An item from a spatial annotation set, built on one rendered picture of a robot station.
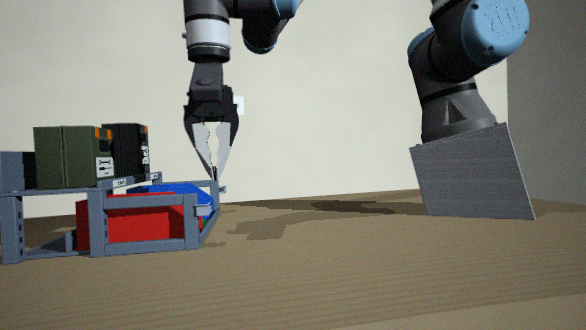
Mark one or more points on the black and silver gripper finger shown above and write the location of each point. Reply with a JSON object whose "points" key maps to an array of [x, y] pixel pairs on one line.
{"points": [[226, 133], [198, 135]]}

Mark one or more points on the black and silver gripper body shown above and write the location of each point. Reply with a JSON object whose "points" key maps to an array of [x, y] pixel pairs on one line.
{"points": [[213, 111]]}

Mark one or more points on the red plastic bin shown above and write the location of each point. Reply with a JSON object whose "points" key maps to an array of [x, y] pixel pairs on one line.
{"points": [[133, 224]]}

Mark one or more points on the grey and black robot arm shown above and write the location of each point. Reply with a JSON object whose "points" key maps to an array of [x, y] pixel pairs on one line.
{"points": [[473, 35]]}

